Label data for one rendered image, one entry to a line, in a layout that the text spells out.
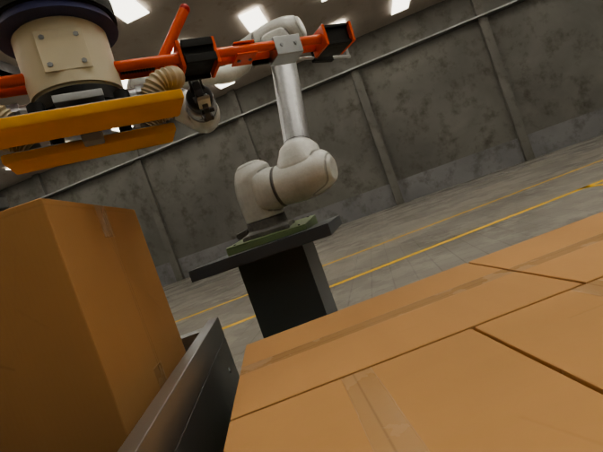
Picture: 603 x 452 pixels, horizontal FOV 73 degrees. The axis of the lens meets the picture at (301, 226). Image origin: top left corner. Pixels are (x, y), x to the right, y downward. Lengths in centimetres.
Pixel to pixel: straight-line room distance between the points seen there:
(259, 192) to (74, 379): 95
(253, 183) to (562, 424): 123
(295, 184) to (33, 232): 91
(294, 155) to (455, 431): 113
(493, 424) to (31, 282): 62
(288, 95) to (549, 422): 136
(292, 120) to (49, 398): 115
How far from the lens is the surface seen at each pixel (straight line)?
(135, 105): 80
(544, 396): 50
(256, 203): 150
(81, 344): 71
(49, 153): 98
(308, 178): 141
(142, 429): 61
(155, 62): 96
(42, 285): 71
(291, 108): 157
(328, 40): 110
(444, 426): 49
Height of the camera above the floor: 79
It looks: 1 degrees down
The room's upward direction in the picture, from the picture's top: 20 degrees counter-clockwise
